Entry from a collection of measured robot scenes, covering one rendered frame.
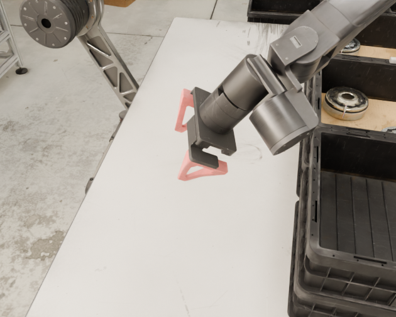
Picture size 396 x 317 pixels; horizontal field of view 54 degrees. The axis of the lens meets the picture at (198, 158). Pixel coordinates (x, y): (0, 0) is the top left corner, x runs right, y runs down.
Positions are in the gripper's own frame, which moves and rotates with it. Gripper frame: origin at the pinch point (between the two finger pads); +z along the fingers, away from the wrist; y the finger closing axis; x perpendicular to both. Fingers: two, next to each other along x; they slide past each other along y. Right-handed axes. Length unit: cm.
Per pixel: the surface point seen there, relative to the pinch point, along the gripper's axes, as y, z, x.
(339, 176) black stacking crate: 4.4, -3.0, -36.9
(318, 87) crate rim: 23.8, -7.9, -32.5
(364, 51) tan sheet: 55, -9, -64
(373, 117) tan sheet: 23, -8, -51
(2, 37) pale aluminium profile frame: 174, 145, 31
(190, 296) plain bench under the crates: -15.2, 22.2, -14.8
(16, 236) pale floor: 39, 131, 2
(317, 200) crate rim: -7.8, -7.6, -20.5
